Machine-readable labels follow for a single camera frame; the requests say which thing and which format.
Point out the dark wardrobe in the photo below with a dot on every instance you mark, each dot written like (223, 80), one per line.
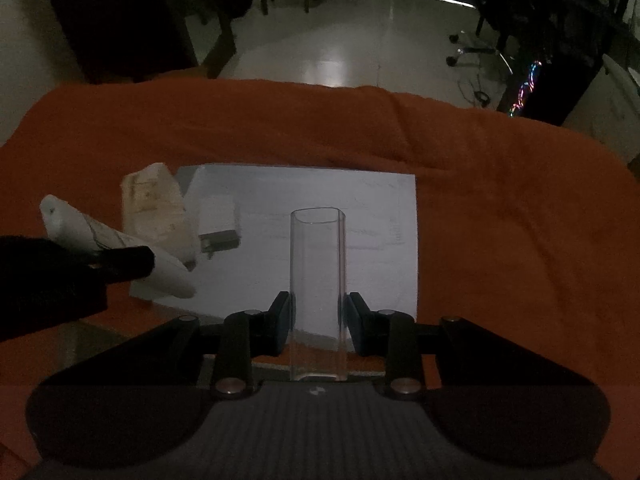
(115, 15)

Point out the white squeeze tube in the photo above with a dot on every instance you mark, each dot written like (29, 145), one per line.
(75, 225)

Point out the white paper sheet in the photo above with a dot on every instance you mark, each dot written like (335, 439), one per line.
(325, 195)

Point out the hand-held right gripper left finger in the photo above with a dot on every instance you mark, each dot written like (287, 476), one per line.
(281, 322)

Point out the black office chair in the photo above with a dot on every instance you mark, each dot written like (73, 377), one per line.
(505, 15)

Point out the white and silver small box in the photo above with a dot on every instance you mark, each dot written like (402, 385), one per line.
(219, 225)

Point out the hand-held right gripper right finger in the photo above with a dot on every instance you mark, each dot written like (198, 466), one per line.
(356, 322)

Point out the white cabinet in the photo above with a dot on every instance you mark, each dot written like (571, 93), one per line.
(612, 110)

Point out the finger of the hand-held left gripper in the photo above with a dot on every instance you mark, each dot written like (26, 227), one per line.
(127, 261)

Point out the black computer tower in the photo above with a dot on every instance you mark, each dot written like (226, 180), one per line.
(545, 90)

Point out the orange blanket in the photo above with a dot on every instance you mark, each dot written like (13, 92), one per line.
(500, 240)

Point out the clear plastic tube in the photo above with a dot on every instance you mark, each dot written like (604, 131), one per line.
(317, 280)

